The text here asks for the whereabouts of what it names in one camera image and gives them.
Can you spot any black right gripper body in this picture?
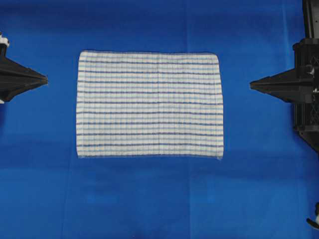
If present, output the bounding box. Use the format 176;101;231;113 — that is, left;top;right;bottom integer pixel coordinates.
292;37;319;132

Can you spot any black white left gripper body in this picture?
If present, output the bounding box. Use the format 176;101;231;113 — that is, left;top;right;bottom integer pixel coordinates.
0;32;9;57

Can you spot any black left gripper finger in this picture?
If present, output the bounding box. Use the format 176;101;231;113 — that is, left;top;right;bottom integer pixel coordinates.
0;56;48;82
0;80;48;103

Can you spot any black aluminium frame post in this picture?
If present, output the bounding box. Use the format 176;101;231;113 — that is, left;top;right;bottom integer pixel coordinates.
303;0;319;39

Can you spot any blue white striped towel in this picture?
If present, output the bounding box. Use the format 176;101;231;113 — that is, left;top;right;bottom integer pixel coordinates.
76;50;224;158

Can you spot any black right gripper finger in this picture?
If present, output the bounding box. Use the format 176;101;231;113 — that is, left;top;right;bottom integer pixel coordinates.
250;69;297;86
250;83;297;103

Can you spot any blue table cloth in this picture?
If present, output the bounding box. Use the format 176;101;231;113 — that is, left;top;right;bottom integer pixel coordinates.
0;0;319;239

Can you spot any black white clip object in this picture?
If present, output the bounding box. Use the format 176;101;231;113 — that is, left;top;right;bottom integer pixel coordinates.
306;202;319;230

